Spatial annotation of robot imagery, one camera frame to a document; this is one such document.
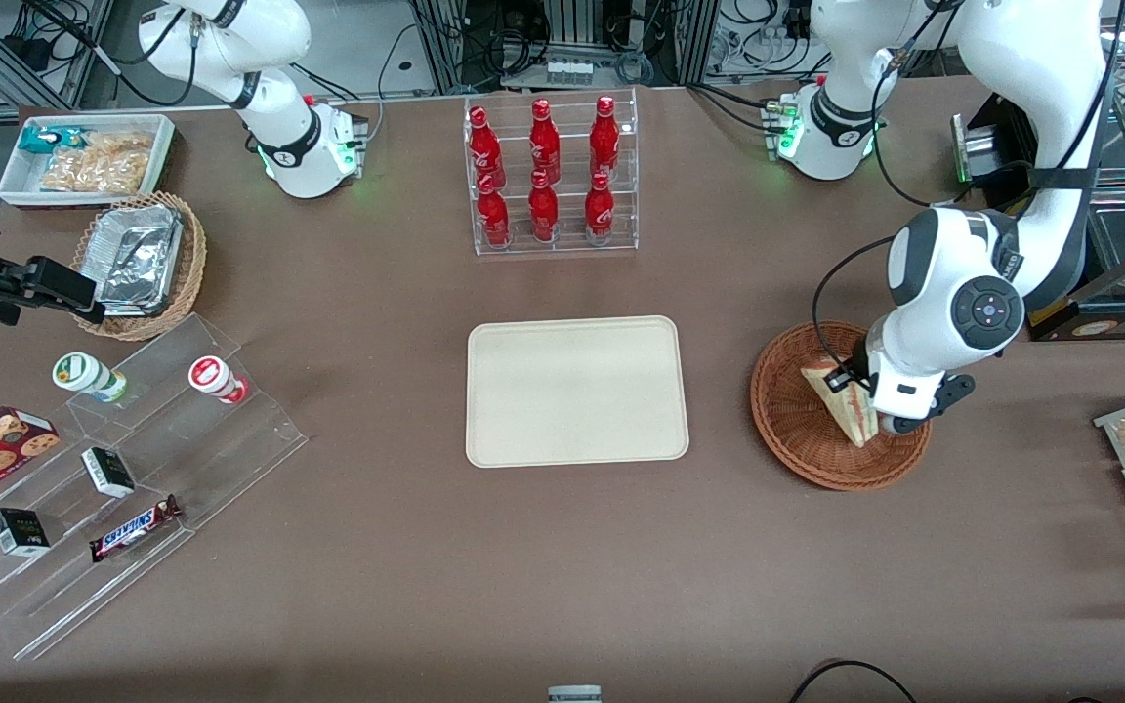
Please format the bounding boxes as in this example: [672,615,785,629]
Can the triangular sandwich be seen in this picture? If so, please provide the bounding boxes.
[801,356,881,449]

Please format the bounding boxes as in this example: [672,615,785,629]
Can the brown wicker basket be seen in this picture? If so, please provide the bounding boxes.
[750,321,934,492]

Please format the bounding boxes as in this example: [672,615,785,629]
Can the light wicker basket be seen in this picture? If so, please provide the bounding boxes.
[71,191,208,342]

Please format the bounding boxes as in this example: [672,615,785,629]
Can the cream rectangular tray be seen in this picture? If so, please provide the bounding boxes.
[466,315,691,469]

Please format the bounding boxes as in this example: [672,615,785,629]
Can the aluminium foil container stack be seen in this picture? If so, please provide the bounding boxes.
[94,205,185,316]

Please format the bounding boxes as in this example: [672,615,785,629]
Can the green lid yogurt cup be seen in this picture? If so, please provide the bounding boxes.
[52,351,130,404]

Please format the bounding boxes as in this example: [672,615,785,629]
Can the white plastic bin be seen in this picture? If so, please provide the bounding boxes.
[0,114,176,209]

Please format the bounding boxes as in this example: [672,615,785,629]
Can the clear bag of chips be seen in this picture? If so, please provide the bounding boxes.
[40,132,155,194]

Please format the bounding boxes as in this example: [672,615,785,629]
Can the teal snack packet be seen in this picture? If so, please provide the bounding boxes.
[18,125,90,155]

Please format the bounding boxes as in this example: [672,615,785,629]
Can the red lid yogurt cup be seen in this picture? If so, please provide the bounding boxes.
[187,355,250,405]

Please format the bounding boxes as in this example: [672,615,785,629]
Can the small black carton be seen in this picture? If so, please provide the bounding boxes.
[0,508,52,558]
[81,446,137,500]

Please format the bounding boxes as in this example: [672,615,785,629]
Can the clear acrylic stepped shelf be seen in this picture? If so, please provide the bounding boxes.
[0,313,310,662]

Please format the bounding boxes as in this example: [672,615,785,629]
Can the Snickers chocolate bar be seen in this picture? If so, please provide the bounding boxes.
[89,495,183,563]

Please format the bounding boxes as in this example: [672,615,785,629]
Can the red cola bottle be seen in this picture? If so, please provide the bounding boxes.
[584,172,616,246]
[477,174,512,248]
[528,170,561,243]
[529,98,562,185]
[590,95,621,182]
[468,105,507,188]

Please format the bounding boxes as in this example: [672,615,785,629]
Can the clear acrylic bottle rack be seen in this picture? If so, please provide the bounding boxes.
[465,88,640,258]

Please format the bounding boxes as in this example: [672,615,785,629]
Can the black left wrist bracket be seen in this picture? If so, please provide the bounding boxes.
[880,373,976,436]

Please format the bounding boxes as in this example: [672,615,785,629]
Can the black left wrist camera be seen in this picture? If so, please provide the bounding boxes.
[824,359,871,393]

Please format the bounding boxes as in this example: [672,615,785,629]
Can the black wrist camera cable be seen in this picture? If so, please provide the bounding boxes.
[811,232,900,377]

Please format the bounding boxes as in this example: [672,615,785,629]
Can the black table cable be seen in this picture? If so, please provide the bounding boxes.
[787,660,918,703]

